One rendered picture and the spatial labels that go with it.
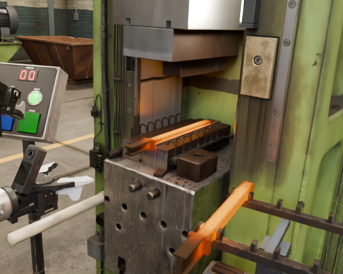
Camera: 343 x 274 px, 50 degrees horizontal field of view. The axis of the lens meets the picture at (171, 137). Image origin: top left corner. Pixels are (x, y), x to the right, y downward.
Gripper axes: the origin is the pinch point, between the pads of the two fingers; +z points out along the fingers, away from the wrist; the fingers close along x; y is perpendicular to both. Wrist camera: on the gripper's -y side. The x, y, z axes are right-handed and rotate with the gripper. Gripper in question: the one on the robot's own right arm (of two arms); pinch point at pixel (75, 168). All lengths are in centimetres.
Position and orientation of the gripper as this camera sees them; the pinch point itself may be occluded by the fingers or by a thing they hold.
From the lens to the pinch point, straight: 102.4
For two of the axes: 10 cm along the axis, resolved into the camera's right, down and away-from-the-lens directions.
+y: -0.5, 9.5, 3.1
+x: 8.0, 2.2, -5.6
